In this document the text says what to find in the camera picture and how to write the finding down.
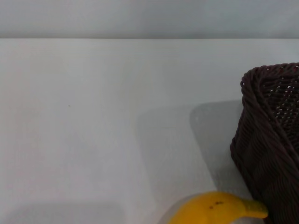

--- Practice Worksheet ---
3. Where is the dark brown woven basket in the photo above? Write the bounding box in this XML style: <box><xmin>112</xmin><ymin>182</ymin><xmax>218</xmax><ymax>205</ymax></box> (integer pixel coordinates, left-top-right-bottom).
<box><xmin>229</xmin><ymin>62</ymin><xmax>299</xmax><ymax>224</ymax></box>

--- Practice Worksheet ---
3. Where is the yellow banana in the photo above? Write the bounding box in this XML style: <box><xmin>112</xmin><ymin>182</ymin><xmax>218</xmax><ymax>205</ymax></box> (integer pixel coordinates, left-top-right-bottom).
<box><xmin>168</xmin><ymin>191</ymin><xmax>269</xmax><ymax>224</ymax></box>

